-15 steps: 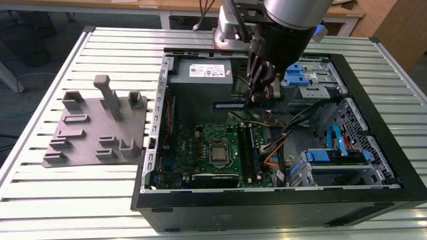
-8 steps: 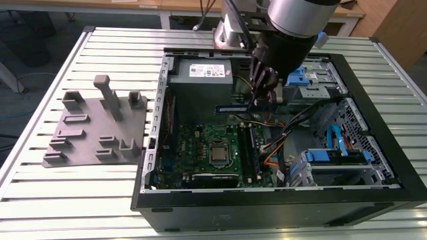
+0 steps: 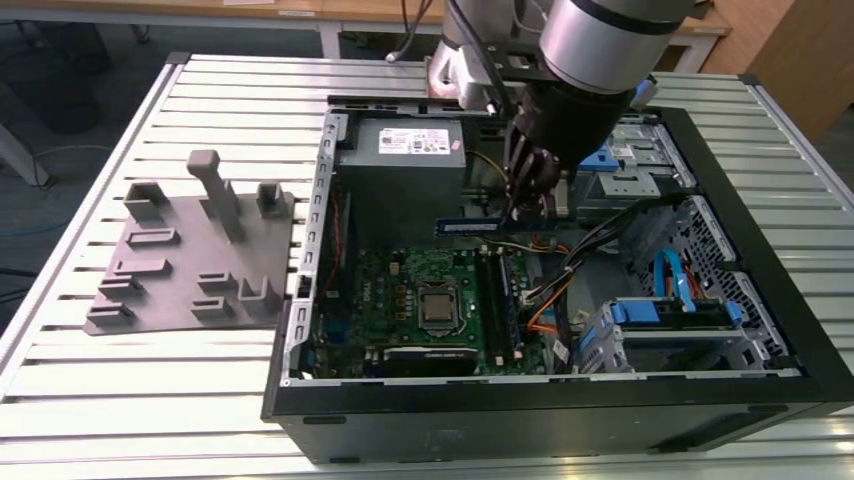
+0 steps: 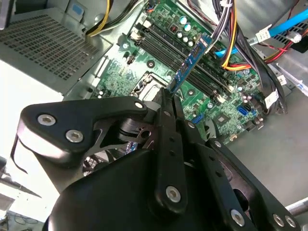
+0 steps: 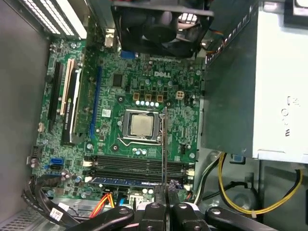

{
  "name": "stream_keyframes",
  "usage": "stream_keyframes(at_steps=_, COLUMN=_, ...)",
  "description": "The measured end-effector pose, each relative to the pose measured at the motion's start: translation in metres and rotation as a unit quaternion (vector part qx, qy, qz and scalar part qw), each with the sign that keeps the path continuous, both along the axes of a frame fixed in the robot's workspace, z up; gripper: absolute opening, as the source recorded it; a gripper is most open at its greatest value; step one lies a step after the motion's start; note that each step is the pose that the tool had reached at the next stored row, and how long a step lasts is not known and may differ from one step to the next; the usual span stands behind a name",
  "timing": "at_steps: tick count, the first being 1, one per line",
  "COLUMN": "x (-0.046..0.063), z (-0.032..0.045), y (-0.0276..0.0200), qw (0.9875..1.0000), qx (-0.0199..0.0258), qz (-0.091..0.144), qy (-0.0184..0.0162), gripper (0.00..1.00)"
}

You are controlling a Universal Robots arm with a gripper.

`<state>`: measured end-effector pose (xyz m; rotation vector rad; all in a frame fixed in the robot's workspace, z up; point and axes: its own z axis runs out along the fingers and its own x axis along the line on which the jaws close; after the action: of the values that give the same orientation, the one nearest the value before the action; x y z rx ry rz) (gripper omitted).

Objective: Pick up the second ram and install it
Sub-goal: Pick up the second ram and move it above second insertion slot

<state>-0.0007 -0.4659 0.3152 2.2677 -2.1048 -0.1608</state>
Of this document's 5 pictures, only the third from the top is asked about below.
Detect yellow wire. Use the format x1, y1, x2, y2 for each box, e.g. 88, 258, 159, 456
465, 149, 513, 224

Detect black open PC case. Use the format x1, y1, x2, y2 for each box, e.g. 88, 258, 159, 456
259, 93, 854, 464

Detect blue drive carrier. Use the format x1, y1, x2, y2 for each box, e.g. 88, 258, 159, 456
578, 145, 619, 174

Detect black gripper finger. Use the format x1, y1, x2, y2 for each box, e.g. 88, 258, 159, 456
505, 137, 559, 221
553, 169, 573, 221

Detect grey power supply unit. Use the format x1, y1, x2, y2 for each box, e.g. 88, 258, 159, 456
335, 118, 467, 246

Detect dark RAM stick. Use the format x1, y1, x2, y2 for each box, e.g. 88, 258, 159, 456
503, 257, 526, 354
435, 215, 559, 237

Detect grey parts rack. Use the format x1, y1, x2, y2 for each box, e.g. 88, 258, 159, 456
80, 150, 299, 341

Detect dark office chair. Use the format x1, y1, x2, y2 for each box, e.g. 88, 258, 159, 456
0, 19, 112, 136

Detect blue data wire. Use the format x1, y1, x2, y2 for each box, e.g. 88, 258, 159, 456
653, 248, 699, 314

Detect blue disk carrier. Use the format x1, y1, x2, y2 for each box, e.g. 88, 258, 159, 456
613, 298, 742, 331

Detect wooden cabinet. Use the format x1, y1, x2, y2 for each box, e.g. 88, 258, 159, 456
699, 0, 854, 146

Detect silver disk bay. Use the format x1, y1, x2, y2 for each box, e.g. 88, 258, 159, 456
603, 297, 769, 374

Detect orange wire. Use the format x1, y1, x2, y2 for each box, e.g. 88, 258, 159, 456
526, 299, 569, 334

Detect silver drive cage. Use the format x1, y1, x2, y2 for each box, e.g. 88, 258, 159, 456
573, 119, 695, 226

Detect green motherboard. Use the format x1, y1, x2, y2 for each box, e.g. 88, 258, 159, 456
312, 247, 555, 379

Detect black graphics card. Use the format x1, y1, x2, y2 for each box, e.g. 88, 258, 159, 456
383, 346, 481, 377

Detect silver CPU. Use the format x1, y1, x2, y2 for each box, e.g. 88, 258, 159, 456
421, 293, 459, 321

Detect wooden desk white frame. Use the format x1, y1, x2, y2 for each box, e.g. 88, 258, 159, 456
0, 0, 733, 74

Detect black cable silver plug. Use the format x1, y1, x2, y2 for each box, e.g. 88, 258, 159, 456
385, 0, 429, 64

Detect CPU socket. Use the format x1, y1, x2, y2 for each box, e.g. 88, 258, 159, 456
414, 282, 466, 337

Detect black RAM slot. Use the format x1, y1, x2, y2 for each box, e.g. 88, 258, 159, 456
481, 249, 501, 364
493, 249, 510, 364

